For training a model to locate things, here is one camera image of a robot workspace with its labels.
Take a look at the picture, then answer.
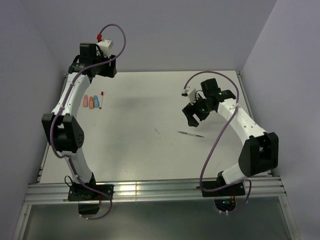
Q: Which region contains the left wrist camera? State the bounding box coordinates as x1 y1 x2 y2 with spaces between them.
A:
97 33 113 58

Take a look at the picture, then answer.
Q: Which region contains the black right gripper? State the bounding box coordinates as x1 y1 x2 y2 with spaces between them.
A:
182 93 214 128

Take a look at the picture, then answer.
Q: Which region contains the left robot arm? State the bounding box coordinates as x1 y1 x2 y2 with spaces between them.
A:
41 40 117 200

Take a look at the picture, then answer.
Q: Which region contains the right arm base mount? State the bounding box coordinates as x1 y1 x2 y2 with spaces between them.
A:
201 183 246 213

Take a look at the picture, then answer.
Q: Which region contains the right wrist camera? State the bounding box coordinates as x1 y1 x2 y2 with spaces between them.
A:
181 86 200 105

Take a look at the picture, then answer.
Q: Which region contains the aluminium rail frame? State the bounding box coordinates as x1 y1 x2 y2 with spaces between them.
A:
14 71 301 240

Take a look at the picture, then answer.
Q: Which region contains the orange highlighter pen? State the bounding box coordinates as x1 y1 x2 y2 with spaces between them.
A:
88 96 95 109

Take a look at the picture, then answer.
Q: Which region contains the pink highlighter pen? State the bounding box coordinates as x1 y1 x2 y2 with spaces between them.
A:
82 94 89 108

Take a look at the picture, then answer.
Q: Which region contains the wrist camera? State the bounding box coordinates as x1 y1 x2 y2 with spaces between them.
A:
97 33 113 58
181 86 200 105

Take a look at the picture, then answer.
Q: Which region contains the white pen with red tip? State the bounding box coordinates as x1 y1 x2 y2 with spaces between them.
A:
99 91 104 110

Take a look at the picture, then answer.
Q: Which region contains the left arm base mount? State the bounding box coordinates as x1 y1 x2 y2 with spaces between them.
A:
67 180 114 217

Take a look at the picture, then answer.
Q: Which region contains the blue highlighter pen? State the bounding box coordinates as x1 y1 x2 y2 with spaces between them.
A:
93 95 100 108

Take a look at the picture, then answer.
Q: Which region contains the purple ballpoint pen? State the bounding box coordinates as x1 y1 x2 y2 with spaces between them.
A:
177 131 204 138

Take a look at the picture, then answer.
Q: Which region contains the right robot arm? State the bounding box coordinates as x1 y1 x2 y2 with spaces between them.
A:
182 78 279 195

